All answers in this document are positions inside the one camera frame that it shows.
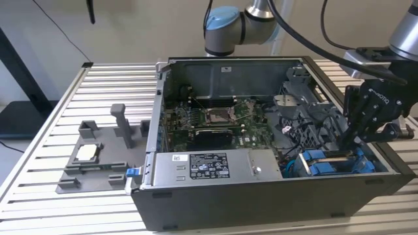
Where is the black disk wire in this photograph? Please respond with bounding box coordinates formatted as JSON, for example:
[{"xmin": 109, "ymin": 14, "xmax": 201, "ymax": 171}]
[{"xmin": 276, "ymin": 115, "xmax": 340, "ymax": 154}]

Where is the black cable beside table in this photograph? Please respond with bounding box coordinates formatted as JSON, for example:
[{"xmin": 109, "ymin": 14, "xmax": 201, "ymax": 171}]
[{"xmin": 0, "ymin": 140, "xmax": 25, "ymax": 154}]

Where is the green RAM stick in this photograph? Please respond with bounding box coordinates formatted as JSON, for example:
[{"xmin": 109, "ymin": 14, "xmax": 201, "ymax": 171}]
[{"xmin": 77, "ymin": 165, "xmax": 126, "ymax": 170}]

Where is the grey drive cage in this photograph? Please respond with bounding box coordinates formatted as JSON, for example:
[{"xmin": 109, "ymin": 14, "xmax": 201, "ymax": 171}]
[{"xmin": 272, "ymin": 66, "xmax": 340, "ymax": 147}]

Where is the black hanging antenna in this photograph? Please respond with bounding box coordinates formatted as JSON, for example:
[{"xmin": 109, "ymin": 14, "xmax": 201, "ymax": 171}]
[{"xmin": 85, "ymin": 0, "xmax": 96, "ymax": 24}]

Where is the silver power supply unit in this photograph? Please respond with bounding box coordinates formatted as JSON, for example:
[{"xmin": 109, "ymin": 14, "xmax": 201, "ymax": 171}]
[{"xmin": 152, "ymin": 149, "xmax": 283, "ymax": 187}]

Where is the green motherboard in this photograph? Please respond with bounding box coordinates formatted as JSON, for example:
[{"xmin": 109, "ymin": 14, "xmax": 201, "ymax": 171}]
[{"xmin": 162, "ymin": 97, "xmax": 277, "ymax": 152}]

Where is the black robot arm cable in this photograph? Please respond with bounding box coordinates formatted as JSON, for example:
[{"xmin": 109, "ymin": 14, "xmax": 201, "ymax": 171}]
[{"xmin": 201, "ymin": 0, "xmax": 212, "ymax": 28}]

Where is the CPU socket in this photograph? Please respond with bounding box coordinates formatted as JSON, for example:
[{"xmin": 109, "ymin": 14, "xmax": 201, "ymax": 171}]
[{"xmin": 200, "ymin": 106, "xmax": 236, "ymax": 124}]

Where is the grey disk bay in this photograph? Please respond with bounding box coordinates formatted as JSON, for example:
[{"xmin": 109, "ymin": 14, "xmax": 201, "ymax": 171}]
[{"xmin": 297, "ymin": 144, "xmax": 376, "ymax": 177}]

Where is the silver CPU chip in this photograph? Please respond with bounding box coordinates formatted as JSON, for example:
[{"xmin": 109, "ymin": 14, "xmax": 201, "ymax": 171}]
[{"xmin": 73, "ymin": 144, "xmax": 98, "ymax": 161}]

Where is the blue case latch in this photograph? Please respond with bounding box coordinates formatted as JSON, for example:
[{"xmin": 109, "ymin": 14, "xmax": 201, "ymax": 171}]
[{"xmin": 124, "ymin": 167, "xmax": 141, "ymax": 180}]

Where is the hard disk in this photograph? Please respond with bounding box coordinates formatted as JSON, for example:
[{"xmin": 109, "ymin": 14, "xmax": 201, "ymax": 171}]
[{"xmin": 299, "ymin": 146, "xmax": 375, "ymax": 177}]

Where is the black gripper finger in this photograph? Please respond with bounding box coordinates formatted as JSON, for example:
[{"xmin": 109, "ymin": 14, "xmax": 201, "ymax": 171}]
[
  {"xmin": 353, "ymin": 115, "xmax": 400, "ymax": 147},
  {"xmin": 339, "ymin": 84, "xmax": 371, "ymax": 151}
]

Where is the grey parts rack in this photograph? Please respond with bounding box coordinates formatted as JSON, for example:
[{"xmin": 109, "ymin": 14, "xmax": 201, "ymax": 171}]
[{"xmin": 54, "ymin": 103, "xmax": 150, "ymax": 195}]

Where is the blue disk wire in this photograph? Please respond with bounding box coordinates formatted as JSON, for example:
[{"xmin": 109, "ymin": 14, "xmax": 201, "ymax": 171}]
[{"xmin": 279, "ymin": 158, "xmax": 295, "ymax": 178}]

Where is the thin black wall cable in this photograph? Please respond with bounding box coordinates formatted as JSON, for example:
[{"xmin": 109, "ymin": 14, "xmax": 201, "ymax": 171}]
[{"xmin": 30, "ymin": 0, "xmax": 92, "ymax": 64}]

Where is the black open PC case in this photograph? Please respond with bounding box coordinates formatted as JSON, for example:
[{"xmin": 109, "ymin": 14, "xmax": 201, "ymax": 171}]
[{"xmin": 124, "ymin": 55, "xmax": 418, "ymax": 232}]

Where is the black monitor stand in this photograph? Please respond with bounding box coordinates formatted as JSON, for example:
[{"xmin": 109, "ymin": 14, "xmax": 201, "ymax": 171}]
[{"xmin": 0, "ymin": 26, "xmax": 60, "ymax": 140}]

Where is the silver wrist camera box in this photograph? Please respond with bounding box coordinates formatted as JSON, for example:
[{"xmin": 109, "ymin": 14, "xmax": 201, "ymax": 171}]
[{"xmin": 341, "ymin": 48, "xmax": 394, "ymax": 79}]

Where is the thick black wrist cable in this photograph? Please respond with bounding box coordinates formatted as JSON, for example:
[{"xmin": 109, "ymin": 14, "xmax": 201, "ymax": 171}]
[{"xmin": 267, "ymin": 0, "xmax": 407, "ymax": 85}]

